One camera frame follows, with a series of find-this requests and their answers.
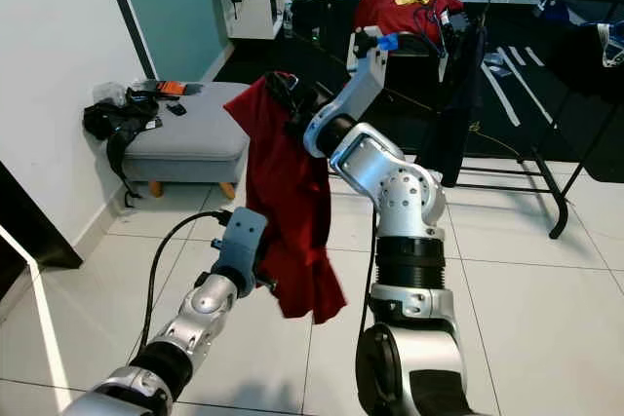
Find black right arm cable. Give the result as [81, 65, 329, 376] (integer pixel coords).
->
[356, 204, 381, 339]

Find white shelf cabinet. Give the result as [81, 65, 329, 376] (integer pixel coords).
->
[222, 0, 298, 40]

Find red cloth yellow patch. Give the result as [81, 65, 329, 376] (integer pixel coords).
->
[351, 0, 464, 61]

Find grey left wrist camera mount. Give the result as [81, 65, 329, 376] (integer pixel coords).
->
[216, 207, 269, 295]

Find grey ottoman wooden feet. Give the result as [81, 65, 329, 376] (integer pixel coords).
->
[122, 80, 250, 198]

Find navy t-shirt gold print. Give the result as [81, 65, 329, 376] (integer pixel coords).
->
[434, 17, 488, 188]

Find black strap bag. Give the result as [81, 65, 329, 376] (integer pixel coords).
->
[83, 95, 162, 208]

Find black low cabinet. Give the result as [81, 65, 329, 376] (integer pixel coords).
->
[0, 187, 84, 271]

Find orange black flat item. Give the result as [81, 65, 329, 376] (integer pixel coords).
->
[132, 80, 201, 97]

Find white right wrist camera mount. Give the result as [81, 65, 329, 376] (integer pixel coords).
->
[341, 26, 401, 134]

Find clear plastic bag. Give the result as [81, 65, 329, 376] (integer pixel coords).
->
[93, 82, 128, 105]

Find red shirt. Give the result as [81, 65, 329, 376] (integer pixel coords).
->
[224, 73, 349, 324]

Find black garment white collar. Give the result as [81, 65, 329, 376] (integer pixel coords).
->
[551, 21, 624, 105]

